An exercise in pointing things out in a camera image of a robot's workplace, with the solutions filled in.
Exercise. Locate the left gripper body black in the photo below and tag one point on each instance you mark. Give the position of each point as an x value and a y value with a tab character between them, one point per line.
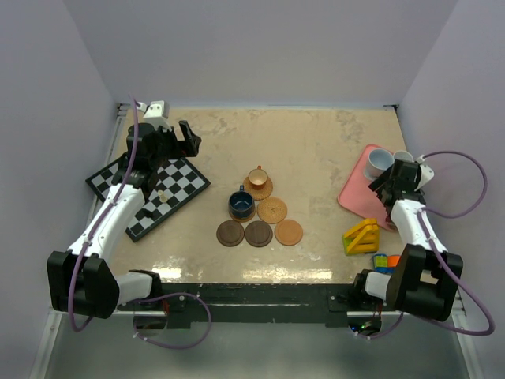
158	159

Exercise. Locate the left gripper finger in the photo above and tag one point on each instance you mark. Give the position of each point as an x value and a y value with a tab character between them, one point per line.
190	146
171	145

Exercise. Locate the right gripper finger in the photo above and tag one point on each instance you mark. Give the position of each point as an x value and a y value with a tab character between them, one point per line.
387	198
382	183

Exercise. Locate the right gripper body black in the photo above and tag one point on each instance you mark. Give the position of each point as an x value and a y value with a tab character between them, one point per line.
384	185

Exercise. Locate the pink cup gold inside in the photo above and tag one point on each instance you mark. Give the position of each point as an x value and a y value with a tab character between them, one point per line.
257	178

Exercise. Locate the dark blue cup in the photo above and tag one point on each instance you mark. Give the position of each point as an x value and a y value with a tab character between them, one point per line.
241	203

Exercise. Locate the scalloped light cork coaster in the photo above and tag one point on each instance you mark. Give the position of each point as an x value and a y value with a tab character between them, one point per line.
258	194

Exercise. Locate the dark brown wooden coaster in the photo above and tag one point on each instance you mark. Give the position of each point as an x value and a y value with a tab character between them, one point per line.
230	233

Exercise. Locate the round light cork coaster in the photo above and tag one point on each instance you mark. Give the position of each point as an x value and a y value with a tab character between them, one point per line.
272	210

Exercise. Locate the light orange wooden coaster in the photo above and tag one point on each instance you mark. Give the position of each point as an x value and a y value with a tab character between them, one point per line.
288	232

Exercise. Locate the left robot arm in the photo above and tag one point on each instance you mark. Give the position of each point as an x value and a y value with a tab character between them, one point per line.
80	280

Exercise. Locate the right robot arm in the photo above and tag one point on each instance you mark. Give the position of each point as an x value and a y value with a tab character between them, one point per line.
418	285

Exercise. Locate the grey white cup upper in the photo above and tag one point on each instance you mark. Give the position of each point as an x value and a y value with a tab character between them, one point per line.
404	156

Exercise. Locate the large white mug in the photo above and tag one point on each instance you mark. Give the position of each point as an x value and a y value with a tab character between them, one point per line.
377	162

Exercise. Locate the pink tray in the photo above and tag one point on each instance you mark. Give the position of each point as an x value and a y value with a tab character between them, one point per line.
356	197

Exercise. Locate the black white chessboard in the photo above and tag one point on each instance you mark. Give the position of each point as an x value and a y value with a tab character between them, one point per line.
181	182

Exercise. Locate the yellow green wooden block toy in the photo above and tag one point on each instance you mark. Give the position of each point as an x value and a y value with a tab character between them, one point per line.
362	238

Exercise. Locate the beige chess pawn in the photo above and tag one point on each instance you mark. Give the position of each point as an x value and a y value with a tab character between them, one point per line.
162	196

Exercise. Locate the orange blue toy car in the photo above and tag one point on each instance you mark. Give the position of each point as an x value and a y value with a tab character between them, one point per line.
383	263

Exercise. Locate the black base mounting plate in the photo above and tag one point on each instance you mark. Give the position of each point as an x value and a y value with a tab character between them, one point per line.
254	303

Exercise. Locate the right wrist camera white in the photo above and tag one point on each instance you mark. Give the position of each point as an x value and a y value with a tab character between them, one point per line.
424	173

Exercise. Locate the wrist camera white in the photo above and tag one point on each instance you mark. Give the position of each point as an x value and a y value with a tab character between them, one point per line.
424	173
154	113

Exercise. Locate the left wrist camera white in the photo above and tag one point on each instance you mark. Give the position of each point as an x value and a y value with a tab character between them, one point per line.
154	113

